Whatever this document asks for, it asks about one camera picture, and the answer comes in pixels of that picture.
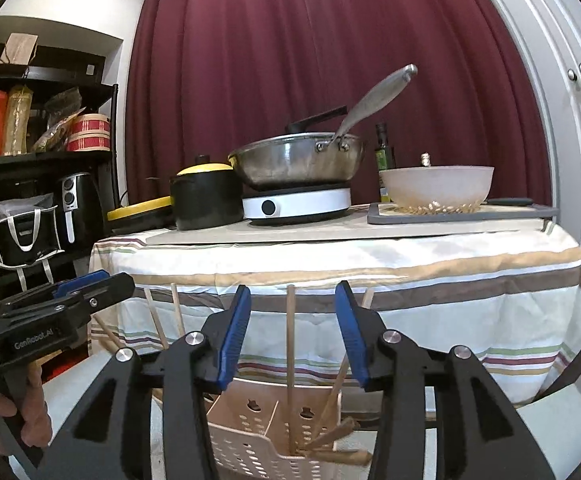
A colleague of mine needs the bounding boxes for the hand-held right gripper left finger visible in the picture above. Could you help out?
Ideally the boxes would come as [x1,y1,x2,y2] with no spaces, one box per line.
[33,285,252,480]

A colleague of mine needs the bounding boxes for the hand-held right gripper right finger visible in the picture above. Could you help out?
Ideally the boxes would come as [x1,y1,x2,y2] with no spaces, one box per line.
[334,281,556,480]

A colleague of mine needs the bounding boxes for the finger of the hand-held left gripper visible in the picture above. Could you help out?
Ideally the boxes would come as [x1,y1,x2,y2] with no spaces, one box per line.
[35,273,136,333]
[0,269,111,317]

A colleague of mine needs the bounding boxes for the group of brown wooden chopsticks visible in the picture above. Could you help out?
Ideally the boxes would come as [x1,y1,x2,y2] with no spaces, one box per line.
[90,284,373,467]

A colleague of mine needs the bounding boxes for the pink perforated utensil holder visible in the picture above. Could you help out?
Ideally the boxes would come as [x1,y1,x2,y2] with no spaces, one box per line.
[205,377,344,480]

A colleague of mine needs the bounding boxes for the person's left hand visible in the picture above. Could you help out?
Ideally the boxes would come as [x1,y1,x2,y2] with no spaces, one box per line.
[0,360,47,450]

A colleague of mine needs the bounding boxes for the pale thin single chopstick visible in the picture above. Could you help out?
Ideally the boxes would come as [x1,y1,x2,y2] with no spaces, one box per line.
[171,283,187,338]

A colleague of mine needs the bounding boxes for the black air fryer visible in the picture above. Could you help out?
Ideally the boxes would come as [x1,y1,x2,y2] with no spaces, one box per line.
[53,172,94,247]

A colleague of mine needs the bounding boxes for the flat black pan yellow rim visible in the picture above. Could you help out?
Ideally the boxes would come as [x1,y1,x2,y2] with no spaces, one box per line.
[107,195,176,234]

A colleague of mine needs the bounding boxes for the beige board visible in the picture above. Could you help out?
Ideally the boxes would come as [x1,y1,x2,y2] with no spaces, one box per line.
[145,212,557,247]

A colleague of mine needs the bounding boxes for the striped tablecloth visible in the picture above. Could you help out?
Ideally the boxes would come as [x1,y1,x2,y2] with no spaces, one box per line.
[88,220,581,407]

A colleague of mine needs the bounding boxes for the black shelf unit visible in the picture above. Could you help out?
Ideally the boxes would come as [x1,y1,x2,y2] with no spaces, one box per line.
[0,42,120,311]

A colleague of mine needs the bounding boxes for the black pot with yellow lid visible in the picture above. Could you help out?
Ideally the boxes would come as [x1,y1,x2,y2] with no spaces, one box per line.
[170,156,244,231]

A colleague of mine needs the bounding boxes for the white induction cooker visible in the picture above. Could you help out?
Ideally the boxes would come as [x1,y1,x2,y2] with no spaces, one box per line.
[242,184,352,225]

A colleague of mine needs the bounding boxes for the red and white round box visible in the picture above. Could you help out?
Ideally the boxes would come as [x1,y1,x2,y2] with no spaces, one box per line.
[66,114,112,153]

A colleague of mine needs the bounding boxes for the dark snack packet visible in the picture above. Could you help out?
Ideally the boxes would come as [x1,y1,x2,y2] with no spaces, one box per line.
[33,87,87,154]

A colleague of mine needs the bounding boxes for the white colander bowl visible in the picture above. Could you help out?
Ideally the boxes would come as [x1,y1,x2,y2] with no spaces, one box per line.
[379,165,495,215]

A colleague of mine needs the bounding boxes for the yellow packet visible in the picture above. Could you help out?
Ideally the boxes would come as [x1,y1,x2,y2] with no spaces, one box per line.
[3,85,34,157]

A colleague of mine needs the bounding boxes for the dark oil bottle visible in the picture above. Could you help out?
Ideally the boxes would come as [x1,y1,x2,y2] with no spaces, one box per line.
[374,122,397,204]

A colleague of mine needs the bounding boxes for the steel frying pan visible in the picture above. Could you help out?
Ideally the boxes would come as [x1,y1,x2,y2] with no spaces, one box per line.
[228,64,419,191]

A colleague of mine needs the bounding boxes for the grey cutting board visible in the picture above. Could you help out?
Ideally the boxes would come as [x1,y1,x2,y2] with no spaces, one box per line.
[367,202,560,225]

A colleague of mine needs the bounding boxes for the flat black box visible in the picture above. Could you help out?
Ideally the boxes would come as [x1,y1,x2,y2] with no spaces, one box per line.
[0,43,106,80]

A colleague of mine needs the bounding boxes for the brown paper bag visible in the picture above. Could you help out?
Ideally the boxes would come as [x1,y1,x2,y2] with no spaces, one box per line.
[0,34,39,65]

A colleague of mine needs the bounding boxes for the white cabinet door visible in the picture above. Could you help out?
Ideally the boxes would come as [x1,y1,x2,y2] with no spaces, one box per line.
[463,0,581,413]

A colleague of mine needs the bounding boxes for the maroon curtain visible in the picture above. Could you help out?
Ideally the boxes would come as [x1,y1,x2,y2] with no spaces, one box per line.
[123,0,554,212]

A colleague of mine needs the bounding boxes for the black tote bag white straps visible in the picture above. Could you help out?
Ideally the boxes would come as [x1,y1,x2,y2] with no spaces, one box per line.
[0,192,66,292]

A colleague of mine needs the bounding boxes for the black plastic handle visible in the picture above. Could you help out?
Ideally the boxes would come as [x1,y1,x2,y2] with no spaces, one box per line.
[285,106,349,134]

